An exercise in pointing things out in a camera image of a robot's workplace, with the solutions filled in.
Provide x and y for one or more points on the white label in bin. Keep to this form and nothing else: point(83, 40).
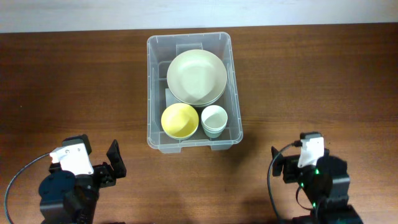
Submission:
point(170, 99)

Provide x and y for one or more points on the beige bowl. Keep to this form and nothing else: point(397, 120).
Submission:
point(196, 76)

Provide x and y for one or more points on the cream cup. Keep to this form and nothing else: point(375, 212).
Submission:
point(214, 116)

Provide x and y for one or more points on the clear plastic storage bin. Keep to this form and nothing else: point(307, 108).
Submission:
point(161, 50)

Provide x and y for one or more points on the mint green cup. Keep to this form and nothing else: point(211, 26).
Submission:
point(212, 135)

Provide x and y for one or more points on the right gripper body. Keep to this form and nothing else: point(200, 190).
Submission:
point(292, 173)

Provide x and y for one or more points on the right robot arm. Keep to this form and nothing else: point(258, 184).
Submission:
point(325, 184)

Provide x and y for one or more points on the yellow small bowl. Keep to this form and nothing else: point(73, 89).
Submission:
point(179, 117)

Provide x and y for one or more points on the white small bowl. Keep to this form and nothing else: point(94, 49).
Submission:
point(181, 135)

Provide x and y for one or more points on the grey cup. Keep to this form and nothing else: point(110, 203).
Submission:
point(213, 130)

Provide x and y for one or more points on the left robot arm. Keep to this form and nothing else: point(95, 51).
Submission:
point(70, 192)

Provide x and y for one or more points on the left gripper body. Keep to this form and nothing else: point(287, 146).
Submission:
point(102, 175)

